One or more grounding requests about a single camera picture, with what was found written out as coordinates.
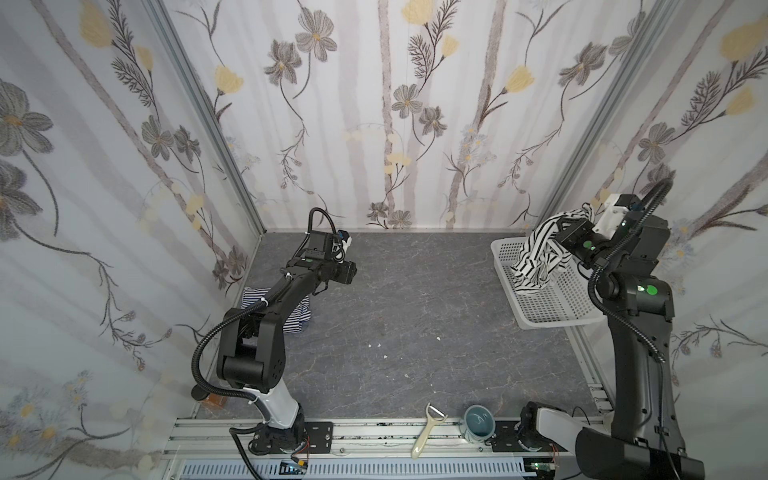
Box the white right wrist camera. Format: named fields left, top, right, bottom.
left=593, top=193, right=641, bottom=239

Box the black white striped tank top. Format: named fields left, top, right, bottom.
left=511, top=203, right=595, bottom=295

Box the black corrugated cable conduit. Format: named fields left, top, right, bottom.
left=190, top=299, right=283, bottom=480

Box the blue white striped tank top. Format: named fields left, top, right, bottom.
left=239, top=286, right=314, bottom=335

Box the amber spice jar black lid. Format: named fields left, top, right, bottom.
left=191, top=385, right=227, bottom=410

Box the aluminium mounting rail frame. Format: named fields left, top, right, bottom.
left=153, top=417, right=583, bottom=479

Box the cream vegetable peeler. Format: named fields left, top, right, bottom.
left=410, top=403, right=448, bottom=460

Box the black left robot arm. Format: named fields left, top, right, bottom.
left=216, top=230, right=357, bottom=455

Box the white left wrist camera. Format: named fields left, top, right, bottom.
left=336, top=229, right=352, bottom=251

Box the teal ceramic mug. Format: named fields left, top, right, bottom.
left=459, top=405, right=496, bottom=444

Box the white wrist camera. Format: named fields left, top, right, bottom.
left=336, top=229, right=352, bottom=251
left=593, top=193, right=641, bottom=239

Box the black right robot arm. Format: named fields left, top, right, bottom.
left=516, top=210, right=705, bottom=479

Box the white plastic laundry basket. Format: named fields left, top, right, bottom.
left=490, top=237, right=605, bottom=330

